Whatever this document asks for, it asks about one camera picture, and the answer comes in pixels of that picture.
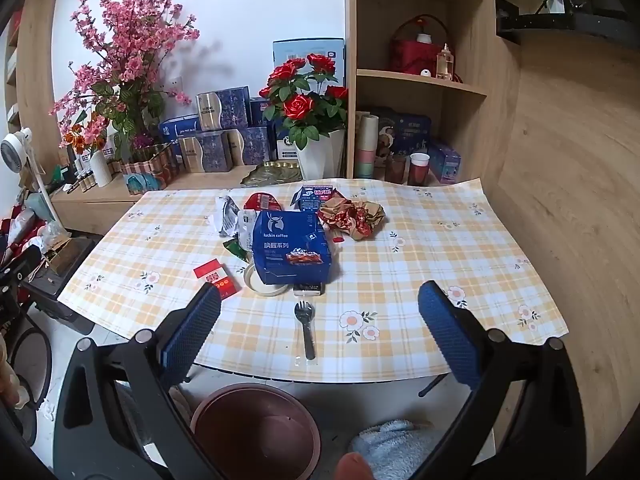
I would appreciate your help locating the red white printed bag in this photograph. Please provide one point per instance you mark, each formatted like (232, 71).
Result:
(20, 230)

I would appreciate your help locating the clear glass bottle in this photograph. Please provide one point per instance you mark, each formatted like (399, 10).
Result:
(445, 65)

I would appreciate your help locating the blue white milk box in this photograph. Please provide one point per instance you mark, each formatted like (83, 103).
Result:
(286, 147)

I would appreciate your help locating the small purple blue box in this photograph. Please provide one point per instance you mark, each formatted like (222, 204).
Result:
(445, 162)

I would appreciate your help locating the clear round lid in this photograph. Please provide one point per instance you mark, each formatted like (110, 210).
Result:
(252, 285)

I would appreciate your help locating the light blue fuzzy cloth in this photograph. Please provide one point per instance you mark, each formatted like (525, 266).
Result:
(390, 445)

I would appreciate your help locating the red rose plant white pot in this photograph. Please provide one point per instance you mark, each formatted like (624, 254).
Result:
(320, 157)

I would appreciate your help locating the white plastic packet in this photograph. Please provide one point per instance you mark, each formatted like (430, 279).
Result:
(246, 230)

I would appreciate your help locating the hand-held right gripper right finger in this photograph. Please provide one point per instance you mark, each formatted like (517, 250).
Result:
(447, 332)

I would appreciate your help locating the blue milk carton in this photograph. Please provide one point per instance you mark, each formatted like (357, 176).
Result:
(312, 200)

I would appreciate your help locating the gold tray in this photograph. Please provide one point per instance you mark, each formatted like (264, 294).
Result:
(272, 174)

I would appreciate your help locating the blue tissue box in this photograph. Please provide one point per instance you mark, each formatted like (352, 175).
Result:
(177, 129)

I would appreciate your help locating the blue coffee box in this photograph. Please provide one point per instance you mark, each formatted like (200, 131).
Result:
(285, 240)

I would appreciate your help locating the brown plastic bin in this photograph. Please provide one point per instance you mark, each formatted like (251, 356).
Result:
(260, 435)

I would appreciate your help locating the yellow plaid tablecloth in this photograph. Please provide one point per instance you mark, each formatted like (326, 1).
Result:
(400, 285)

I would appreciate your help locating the row of small bottles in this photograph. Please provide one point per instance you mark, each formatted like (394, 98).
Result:
(82, 182)

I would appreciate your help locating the brown glass cup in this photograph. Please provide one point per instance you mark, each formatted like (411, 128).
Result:
(395, 170)

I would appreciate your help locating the black plastic fork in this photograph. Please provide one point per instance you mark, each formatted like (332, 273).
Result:
(306, 335)

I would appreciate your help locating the white desk fan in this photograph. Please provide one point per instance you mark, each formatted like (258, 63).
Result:
(12, 152)

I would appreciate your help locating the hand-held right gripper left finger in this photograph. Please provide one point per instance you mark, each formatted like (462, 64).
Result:
(192, 330)

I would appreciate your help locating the red basket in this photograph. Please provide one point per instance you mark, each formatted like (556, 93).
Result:
(410, 57)

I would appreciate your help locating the small black box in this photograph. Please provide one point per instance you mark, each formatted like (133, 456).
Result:
(307, 290)

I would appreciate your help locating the person's left hand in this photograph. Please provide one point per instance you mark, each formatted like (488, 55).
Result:
(7, 375)

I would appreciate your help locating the crushed red can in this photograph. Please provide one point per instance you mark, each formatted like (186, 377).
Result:
(262, 202)

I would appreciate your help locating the crumpled red gold wrapper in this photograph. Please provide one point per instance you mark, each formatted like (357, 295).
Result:
(352, 220)

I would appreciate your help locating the white wall socket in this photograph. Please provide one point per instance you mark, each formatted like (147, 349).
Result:
(175, 80)

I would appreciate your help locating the large blue white box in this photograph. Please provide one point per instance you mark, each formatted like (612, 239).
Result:
(300, 50)

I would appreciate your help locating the black case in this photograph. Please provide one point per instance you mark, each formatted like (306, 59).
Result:
(55, 285)

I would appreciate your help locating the white ribbed vase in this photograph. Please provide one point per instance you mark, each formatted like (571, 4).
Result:
(101, 167)

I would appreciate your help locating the red paper cup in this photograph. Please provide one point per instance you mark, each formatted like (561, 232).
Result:
(418, 172)

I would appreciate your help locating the white printed wrapper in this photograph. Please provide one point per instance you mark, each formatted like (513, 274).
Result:
(227, 212)

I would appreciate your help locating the small red packet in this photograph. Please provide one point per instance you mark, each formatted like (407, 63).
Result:
(217, 277)

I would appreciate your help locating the large blue gift box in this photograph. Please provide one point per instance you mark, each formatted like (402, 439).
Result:
(405, 127)

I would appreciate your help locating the striped flower planter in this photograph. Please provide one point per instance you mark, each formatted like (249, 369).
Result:
(145, 175)

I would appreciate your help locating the black wall shelf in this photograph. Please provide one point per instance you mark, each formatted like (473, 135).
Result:
(550, 25)

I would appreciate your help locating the stack of paper cups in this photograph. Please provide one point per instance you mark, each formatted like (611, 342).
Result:
(366, 150)

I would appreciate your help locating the pink blossom bouquet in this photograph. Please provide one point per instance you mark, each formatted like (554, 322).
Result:
(130, 60)

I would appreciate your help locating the green packet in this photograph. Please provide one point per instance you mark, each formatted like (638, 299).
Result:
(234, 247)

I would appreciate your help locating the blue silver gift box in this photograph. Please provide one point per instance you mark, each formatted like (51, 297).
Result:
(230, 107)
(205, 152)
(252, 146)

